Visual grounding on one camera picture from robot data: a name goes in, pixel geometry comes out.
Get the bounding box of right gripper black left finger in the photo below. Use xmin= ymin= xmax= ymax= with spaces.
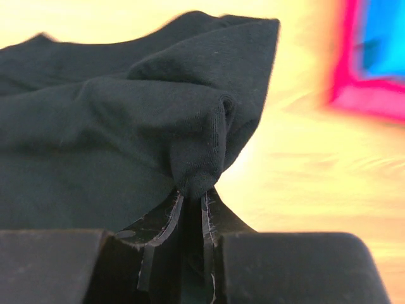
xmin=85 ymin=190 xmax=184 ymax=303

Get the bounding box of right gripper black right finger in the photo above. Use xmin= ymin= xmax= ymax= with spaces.
xmin=201 ymin=188 xmax=256 ymax=304

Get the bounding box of black t shirt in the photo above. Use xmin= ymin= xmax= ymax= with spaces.
xmin=1 ymin=11 xmax=280 ymax=231

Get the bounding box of folded pink t shirt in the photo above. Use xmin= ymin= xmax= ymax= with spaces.
xmin=330 ymin=1 xmax=404 ymax=122

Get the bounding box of folded blue t shirt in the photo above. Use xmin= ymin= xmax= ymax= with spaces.
xmin=358 ymin=0 xmax=404 ymax=83

